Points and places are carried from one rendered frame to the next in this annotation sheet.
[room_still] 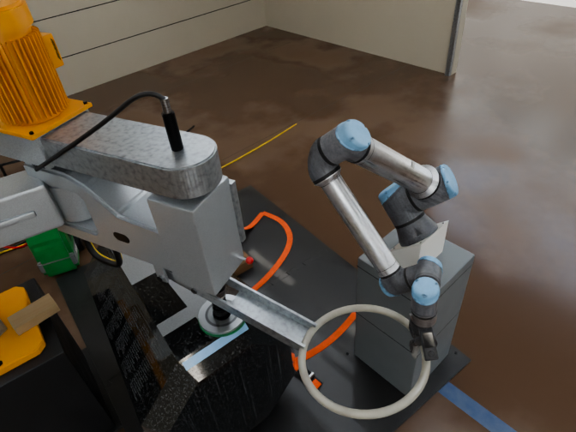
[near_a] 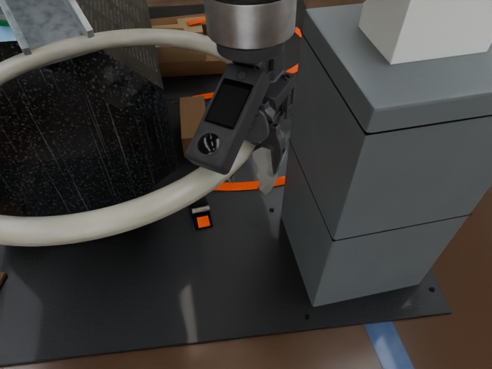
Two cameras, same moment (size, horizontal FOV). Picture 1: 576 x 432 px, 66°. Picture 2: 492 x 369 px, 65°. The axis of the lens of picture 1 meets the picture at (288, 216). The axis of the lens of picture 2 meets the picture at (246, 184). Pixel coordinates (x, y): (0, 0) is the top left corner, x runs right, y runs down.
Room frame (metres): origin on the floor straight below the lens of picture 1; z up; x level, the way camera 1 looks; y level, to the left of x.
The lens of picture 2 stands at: (0.62, -0.62, 1.28)
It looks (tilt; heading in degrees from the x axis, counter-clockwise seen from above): 49 degrees down; 27
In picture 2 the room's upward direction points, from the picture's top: straight up
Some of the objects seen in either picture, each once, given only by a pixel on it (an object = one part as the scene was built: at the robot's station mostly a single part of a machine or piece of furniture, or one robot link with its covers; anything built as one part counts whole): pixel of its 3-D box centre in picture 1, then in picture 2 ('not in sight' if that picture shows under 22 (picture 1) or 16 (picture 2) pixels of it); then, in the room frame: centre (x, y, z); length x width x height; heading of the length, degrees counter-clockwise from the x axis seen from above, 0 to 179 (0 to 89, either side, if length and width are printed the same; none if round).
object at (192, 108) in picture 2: not in sight; (194, 125); (1.77, 0.24, 0.07); 0.30 x 0.12 x 0.12; 35
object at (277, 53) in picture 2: (422, 327); (254, 83); (0.97, -0.45, 1.01); 0.09 x 0.08 x 0.12; 0
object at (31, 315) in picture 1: (33, 314); not in sight; (1.40, 1.25, 0.81); 0.20 x 0.10 x 0.05; 131
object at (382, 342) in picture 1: (407, 310); (372, 173); (1.49, -0.60, 0.42); 0.50 x 0.50 x 0.85; 39
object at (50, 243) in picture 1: (40, 219); not in sight; (2.64, 1.84, 0.43); 0.35 x 0.35 x 0.87; 18
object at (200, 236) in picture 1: (183, 229); not in sight; (1.30, 0.40, 1.32); 0.36 x 0.22 x 0.45; 60
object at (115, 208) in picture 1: (126, 212); not in sight; (1.47, 0.67, 1.31); 0.74 x 0.23 x 0.49; 60
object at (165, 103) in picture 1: (171, 124); not in sight; (1.26, 0.33, 1.78); 0.04 x 0.04 x 0.17
